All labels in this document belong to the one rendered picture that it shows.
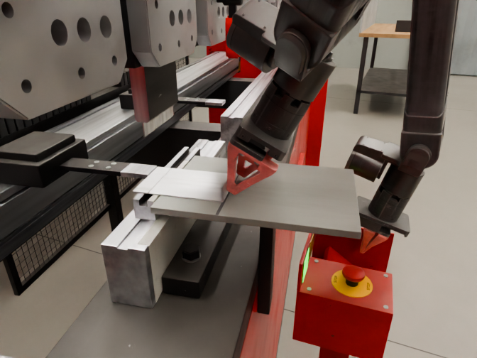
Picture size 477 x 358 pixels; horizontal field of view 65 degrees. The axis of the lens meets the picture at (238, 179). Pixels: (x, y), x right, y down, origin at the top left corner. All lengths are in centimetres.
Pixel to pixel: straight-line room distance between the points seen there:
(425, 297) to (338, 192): 150
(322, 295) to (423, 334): 116
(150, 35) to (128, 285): 31
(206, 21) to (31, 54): 37
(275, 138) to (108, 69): 22
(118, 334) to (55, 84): 32
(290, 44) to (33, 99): 22
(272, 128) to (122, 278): 27
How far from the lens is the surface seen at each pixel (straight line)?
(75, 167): 63
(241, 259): 60
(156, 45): 42
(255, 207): 48
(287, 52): 38
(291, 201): 50
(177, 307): 53
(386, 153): 69
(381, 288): 73
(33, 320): 192
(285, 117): 45
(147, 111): 49
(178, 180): 55
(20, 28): 27
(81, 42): 31
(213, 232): 60
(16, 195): 67
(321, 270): 74
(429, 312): 193
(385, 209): 72
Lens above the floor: 124
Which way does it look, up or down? 26 degrees down
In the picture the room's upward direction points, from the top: straight up
